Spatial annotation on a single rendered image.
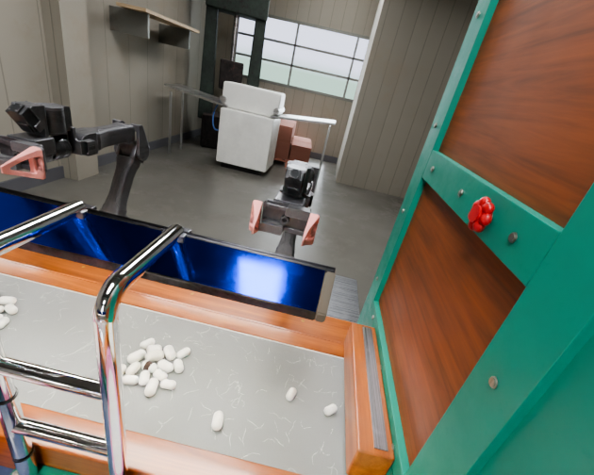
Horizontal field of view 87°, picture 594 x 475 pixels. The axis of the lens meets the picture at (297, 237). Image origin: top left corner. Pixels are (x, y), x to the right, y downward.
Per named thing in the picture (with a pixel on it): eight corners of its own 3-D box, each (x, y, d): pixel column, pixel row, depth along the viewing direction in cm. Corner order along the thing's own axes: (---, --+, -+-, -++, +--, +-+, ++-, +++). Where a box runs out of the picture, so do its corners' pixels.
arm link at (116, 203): (112, 233, 103) (139, 139, 106) (92, 228, 104) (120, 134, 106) (123, 234, 110) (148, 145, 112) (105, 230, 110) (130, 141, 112)
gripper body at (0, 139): (36, 146, 67) (63, 140, 73) (-10, 135, 67) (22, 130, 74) (41, 175, 70) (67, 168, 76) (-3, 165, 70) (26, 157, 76)
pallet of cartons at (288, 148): (311, 159, 631) (319, 126, 603) (306, 172, 532) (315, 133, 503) (273, 151, 633) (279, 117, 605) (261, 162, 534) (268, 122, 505)
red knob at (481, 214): (460, 222, 42) (475, 190, 40) (476, 226, 42) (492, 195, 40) (472, 237, 38) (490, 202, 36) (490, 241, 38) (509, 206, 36)
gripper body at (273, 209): (310, 212, 65) (314, 200, 72) (263, 201, 65) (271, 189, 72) (304, 239, 68) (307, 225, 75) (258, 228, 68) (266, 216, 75)
